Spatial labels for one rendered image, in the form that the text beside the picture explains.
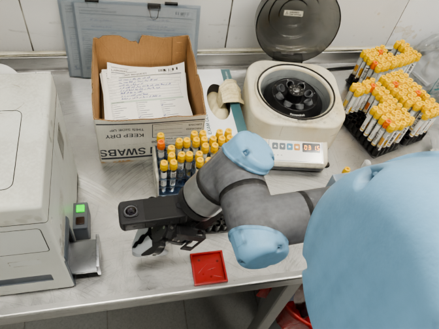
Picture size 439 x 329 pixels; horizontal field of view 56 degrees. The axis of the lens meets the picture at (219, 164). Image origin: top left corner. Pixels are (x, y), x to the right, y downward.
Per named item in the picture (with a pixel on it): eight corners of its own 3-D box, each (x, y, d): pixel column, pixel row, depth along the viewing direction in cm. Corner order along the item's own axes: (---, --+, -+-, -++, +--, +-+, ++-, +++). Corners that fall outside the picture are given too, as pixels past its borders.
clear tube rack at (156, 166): (156, 198, 94) (156, 180, 88) (152, 163, 99) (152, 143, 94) (243, 190, 98) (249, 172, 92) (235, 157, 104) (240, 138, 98)
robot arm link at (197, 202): (199, 201, 63) (192, 158, 68) (183, 215, 66) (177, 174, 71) (236, 209, 68) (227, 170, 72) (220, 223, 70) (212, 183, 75)
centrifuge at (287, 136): (244, 169, 102) (254, 136, 92) (238, 86, 120) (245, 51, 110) (338, 174, 104) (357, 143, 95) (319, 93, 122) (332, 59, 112)
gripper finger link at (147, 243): (155, 269, 83) (180, 249, 77) (128, 267, 79) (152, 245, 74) (154, 255, 84) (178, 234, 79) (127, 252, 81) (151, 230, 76)
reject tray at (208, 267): (194, 286, 82) (195, 285, 82) (189, 254, 86) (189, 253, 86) (227, 282, 84) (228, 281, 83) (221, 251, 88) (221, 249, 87)
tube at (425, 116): (410, 138, 114) (430, 111, 106) (411, 143, 113) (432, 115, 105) (404, 137, 114) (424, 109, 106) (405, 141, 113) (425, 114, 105)
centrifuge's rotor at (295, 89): (262, 128, 103) (269, 108, 97) (258, 86, 112) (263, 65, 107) (323, 132, 105) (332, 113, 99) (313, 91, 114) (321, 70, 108)
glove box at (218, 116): (202, 156, 103) (206, 130, 95) (189, 89, 116) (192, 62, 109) (251, 153, 105) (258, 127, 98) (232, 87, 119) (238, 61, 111)
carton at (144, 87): (98, 164, 97) (91, 120, 85) (97, 81, 114) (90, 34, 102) (202, 157, 102) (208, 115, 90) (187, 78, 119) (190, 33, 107)
